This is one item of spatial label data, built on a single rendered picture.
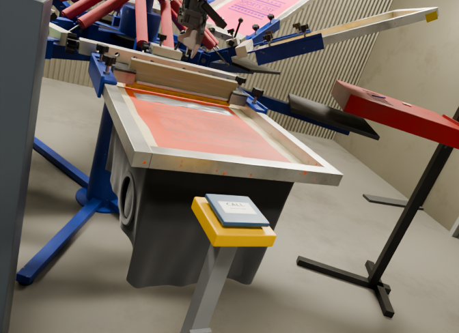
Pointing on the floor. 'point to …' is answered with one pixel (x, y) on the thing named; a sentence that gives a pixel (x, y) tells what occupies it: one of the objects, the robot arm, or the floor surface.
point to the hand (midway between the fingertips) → (192, 53)
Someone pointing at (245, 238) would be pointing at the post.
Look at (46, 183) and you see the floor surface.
